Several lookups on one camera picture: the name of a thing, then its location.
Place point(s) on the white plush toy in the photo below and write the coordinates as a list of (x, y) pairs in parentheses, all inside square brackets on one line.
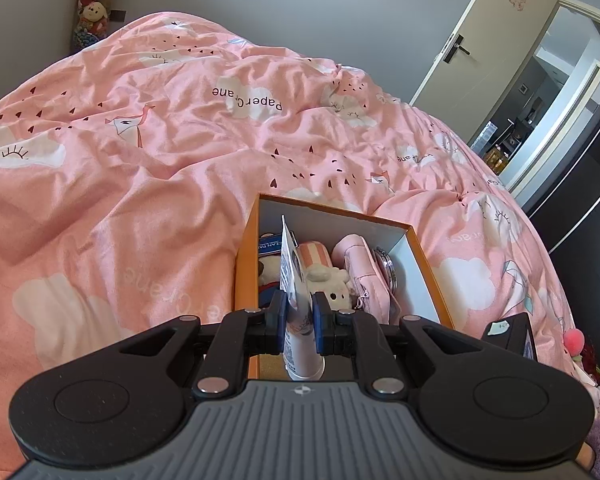
[(332, 285)]

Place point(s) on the orange cardboard box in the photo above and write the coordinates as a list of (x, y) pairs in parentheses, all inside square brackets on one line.
[(246, 250)]

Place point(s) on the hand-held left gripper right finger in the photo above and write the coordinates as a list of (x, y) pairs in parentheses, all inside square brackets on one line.
[(321, 320)]

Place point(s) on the pink pouch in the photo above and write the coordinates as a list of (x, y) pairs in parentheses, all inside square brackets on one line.
[(362, 270)]

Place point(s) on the round metal case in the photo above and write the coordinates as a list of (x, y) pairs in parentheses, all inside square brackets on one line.
[(387, 265)]

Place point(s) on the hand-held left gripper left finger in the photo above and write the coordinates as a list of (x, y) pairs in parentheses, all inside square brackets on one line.
[(280, 315)]

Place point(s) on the black wardrobe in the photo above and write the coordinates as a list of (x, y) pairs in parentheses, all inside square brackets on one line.
[(580, 185)]

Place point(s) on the pink striped plush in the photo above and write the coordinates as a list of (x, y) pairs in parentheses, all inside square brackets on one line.
[(315, 255)]

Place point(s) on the pink printed blanket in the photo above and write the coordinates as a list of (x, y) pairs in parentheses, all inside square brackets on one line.
[(130, 185)]

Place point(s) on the white door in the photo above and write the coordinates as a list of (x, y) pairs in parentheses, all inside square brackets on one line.
[(480, 20)]

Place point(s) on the pink pompom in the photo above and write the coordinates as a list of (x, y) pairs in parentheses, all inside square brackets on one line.
[(573, 341)]

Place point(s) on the white tube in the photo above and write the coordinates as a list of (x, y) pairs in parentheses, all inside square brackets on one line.
[(300, 280)]

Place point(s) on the clear column of plush toys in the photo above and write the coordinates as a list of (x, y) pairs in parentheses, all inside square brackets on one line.
[(95, 0)]

